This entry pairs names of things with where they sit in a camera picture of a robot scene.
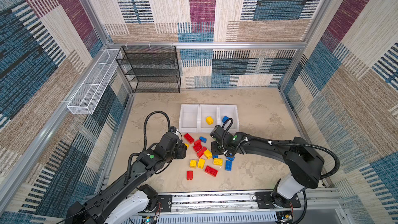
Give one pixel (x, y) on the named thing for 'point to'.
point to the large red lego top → (188, 138)
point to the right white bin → (231, 112)
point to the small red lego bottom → (189, 175)
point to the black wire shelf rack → (151, 68)
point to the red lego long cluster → (200, 153)
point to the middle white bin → (206, 110)
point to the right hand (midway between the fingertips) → (215, 151)
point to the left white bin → (189, 118)
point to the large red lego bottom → (211, 171)
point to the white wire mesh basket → (85, 99)
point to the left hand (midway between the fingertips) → (183, 146)
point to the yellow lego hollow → (209, 120)
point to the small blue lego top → (203, 139)
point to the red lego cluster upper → (197, 145)
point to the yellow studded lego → (218, 162)
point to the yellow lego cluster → (208, 154)
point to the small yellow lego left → (186, 145)
